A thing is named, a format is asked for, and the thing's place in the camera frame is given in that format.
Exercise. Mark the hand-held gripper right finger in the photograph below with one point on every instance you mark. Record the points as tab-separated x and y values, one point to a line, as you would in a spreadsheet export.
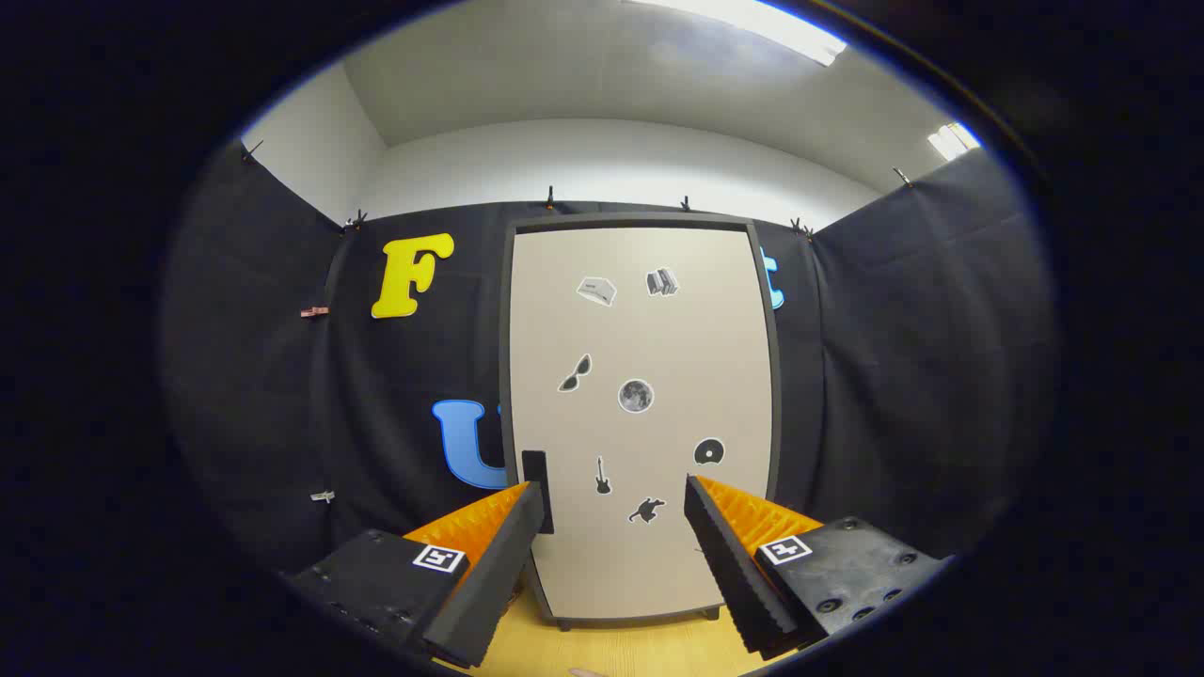
738	583

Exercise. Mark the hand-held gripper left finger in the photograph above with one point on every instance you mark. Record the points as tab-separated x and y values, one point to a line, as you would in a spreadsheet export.
489	583

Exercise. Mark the grey cabinet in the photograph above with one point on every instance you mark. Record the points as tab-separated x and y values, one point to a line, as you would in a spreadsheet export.
621	222

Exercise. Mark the row of black spring clamps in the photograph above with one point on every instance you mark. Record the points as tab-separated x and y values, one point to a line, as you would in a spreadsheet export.
550	199

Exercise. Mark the ceiling light panel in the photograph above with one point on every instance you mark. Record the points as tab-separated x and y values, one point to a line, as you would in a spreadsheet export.
771	23
950	141

